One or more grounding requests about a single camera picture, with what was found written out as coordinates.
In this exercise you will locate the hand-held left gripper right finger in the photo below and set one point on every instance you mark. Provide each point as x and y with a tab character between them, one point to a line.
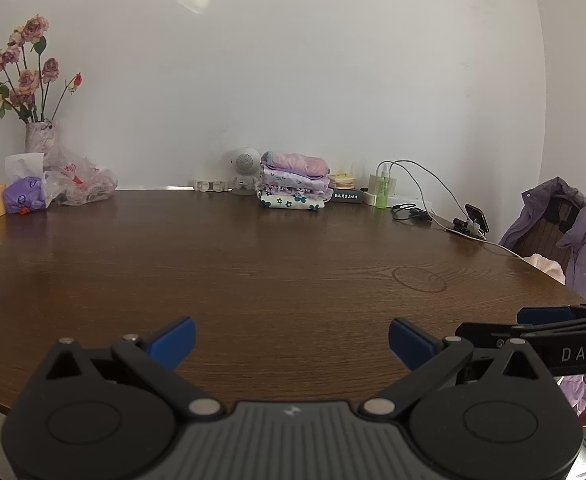
407	341

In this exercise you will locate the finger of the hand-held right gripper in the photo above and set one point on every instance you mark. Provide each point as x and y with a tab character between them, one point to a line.
543	316
488	332

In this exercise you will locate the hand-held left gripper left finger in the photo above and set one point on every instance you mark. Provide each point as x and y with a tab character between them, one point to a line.
175	341

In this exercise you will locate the pastel blue pink garment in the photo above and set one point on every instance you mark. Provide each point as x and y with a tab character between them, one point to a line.
295	162

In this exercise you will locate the pale pink cloth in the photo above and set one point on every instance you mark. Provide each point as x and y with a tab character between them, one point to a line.
545	266

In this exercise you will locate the wooden chair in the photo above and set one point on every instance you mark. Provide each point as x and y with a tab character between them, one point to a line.
543	240

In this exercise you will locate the black phone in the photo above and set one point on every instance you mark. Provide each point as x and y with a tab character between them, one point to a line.
477	217

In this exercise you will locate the white power strip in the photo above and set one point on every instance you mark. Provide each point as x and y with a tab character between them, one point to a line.
413	199

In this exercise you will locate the green spray bottle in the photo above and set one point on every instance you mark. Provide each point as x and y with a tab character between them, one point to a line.
384	192

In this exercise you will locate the dark labelled box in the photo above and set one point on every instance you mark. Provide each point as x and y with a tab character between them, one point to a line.
347	196

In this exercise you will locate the white charger block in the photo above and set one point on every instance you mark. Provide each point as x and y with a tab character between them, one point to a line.
374	184

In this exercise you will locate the yellow small pack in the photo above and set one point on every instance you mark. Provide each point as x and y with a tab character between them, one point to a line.
342	179

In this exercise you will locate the folded white teal-flower garment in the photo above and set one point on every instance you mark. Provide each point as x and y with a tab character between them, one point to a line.
290	203

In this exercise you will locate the clear plastic bag red print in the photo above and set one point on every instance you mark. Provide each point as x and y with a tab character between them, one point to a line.
80	182

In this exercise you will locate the white round fan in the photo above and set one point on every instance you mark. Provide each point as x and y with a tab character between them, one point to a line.
245	162

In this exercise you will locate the purple pouch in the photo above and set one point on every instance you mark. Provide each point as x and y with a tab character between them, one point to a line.
23	195

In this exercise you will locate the white tissue pack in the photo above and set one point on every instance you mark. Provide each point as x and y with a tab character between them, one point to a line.
23	164

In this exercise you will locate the dried pink rose bouquet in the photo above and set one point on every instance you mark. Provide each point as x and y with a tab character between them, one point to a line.
27	80

